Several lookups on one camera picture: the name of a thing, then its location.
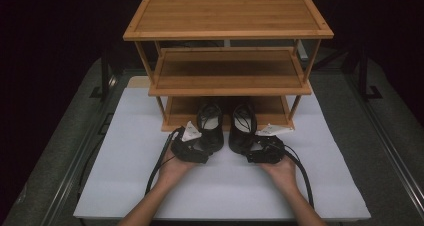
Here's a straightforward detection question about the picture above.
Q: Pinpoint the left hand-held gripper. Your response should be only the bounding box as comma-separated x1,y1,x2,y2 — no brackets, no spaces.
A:
170,120,215,165

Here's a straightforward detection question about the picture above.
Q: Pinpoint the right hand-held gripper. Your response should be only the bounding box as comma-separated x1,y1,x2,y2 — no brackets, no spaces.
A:
245,123,295,165

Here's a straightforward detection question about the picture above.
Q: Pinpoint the black leather shoe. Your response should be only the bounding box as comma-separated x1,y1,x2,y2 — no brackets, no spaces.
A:
195,102,225,154
228,102,259,155

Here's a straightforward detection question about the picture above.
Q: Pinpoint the wooden three-tier shoe rack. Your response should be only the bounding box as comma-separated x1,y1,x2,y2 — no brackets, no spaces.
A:
122,0,335,133

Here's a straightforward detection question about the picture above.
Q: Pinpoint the person's left hand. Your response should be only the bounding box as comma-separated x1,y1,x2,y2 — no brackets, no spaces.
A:
157,153,198,188

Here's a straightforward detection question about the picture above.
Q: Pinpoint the person's right hand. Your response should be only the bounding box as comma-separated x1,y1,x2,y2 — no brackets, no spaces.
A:
259,155,300,191

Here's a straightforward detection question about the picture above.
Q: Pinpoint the black metal stand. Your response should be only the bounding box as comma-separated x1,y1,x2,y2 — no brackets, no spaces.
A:
346,45,385,102
89,48,118,101

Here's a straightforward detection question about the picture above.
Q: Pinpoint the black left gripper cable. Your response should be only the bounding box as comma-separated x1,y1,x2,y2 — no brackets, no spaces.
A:
144,126,185,196

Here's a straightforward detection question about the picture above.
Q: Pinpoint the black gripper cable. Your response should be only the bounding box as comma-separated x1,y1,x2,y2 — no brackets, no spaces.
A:
144,126,185,196
281,145,315,210

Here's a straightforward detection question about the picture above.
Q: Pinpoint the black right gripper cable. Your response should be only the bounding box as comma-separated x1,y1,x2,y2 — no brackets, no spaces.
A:
281,145,315,210

